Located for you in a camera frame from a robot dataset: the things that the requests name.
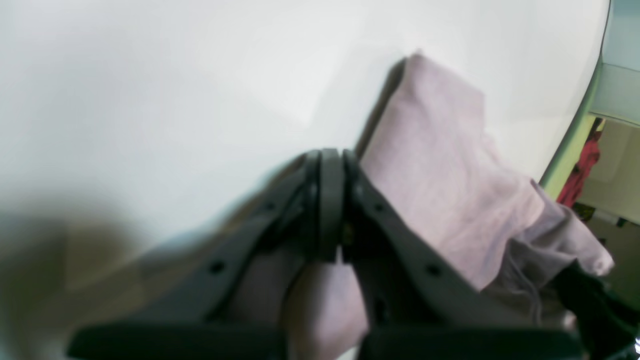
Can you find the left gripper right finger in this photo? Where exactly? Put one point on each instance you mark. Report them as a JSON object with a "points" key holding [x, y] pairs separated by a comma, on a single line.
{"points": [[418, 307]]}

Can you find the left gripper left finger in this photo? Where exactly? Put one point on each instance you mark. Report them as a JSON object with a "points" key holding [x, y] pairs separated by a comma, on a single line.
{"points": [[230, 306]]}

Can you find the mauve pink t-shirt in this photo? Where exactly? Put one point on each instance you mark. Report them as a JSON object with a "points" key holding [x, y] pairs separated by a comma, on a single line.
{"points": [[430, 157]]}

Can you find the red cloth in background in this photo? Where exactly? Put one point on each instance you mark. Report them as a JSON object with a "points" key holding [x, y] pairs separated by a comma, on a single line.
{"points": [[575, 183]]}

